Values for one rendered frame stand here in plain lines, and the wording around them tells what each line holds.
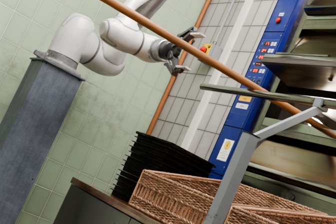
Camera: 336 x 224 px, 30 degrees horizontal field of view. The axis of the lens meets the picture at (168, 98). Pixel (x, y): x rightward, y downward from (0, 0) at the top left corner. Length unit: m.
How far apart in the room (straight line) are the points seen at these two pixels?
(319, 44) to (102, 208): 1.19
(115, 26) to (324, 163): 0.98
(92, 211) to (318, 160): 0.94
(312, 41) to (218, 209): 1.24
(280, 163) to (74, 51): 1.04
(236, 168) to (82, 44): 1.23
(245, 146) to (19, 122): 1.21
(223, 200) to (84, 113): 1.64
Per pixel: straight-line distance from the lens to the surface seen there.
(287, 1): 3.14
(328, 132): 2.58
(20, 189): 2.85
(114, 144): 3.51
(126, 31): 2.46
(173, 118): 3.47
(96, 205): 2.64
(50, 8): 3.32
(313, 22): 2.97
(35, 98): 2.81
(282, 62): 2.72
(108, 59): 2.99
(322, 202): 2.47
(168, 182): 2.34
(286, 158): 2.69
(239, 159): 1.92
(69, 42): 2.88
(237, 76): 2.38
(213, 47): 3.36
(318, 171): 2.53
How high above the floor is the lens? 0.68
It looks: 8 degrees up
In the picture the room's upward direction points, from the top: 24 degrees clockwise
